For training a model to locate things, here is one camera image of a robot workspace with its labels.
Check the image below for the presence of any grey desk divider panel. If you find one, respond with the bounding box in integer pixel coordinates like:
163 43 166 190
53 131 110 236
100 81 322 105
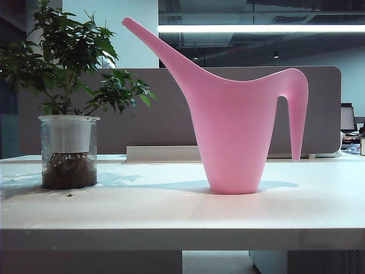
17 66 342 155

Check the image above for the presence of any white cable tray flap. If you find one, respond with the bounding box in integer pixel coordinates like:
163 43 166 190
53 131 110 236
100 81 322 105
125 146 201 163

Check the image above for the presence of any long ceiling light strip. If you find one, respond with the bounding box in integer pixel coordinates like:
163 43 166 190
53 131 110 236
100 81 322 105
158 24 365 34

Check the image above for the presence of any clear glass plant pot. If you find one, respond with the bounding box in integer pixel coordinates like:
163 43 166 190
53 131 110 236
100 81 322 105
38 115 101 190

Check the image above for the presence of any white divider base foot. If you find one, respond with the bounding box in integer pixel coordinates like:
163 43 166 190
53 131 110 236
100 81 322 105
299 152 342 159

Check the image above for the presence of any pink plastic watering can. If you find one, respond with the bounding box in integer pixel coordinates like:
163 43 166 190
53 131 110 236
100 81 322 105
121 17 310 195

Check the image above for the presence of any grey under-desk cabinet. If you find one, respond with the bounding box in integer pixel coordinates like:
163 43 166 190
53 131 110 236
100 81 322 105
249 250 365 274

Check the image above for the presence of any computer monitor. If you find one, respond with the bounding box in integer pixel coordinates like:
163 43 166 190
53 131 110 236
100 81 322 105
340 103 356 132

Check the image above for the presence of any green leafy plant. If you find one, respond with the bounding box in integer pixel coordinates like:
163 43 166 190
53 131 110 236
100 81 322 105
0 0 158 116

